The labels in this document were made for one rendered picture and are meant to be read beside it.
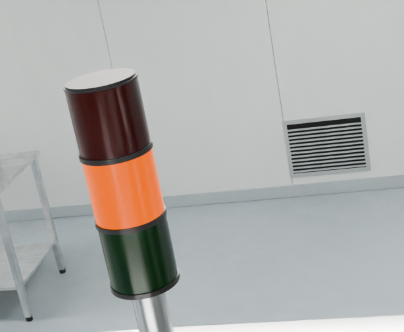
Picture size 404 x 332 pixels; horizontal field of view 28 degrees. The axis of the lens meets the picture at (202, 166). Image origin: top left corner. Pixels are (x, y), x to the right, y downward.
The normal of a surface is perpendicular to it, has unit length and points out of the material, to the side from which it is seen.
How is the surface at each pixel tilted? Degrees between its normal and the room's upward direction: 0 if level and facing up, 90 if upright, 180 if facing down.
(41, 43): 90
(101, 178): 90
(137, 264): 90
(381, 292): 0
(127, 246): 90
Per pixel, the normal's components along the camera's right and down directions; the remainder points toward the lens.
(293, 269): -0.18, -0.92
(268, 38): -0.18, 0.36
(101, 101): 0.05, 0.33
